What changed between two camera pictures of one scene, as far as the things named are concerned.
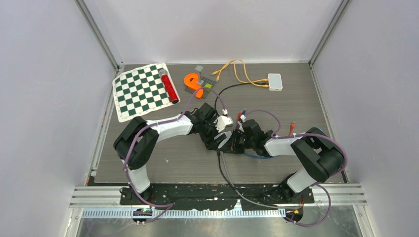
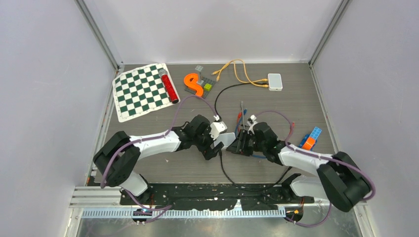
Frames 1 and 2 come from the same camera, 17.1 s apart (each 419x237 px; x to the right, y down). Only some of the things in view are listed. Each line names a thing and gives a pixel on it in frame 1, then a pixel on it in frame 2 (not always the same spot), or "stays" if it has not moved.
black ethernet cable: [256, 193] to [219, 146]
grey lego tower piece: [199, 68] stays
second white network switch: [274, 82] stays
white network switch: [229, 134] stays
